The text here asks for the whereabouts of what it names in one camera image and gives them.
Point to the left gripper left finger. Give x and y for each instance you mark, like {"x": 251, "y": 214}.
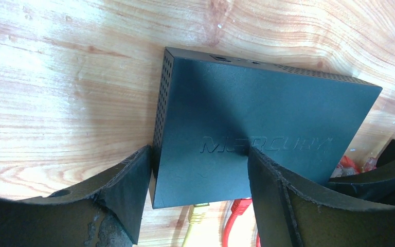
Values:
{"x": 104, "y": 210}

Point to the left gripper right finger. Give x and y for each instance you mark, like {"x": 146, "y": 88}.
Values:
{"x": 291, "y": 210}

